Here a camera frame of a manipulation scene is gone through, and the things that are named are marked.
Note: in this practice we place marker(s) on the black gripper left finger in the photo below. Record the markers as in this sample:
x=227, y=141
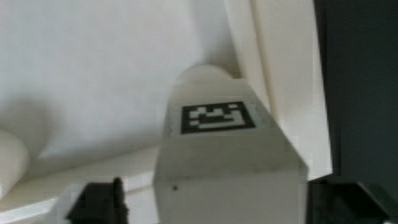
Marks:
x=100, y=206

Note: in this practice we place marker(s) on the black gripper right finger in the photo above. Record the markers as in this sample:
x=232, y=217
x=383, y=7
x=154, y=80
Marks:
x=349, y=203

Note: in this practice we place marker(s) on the white square table top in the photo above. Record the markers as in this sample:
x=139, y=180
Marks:
x=93, y=56

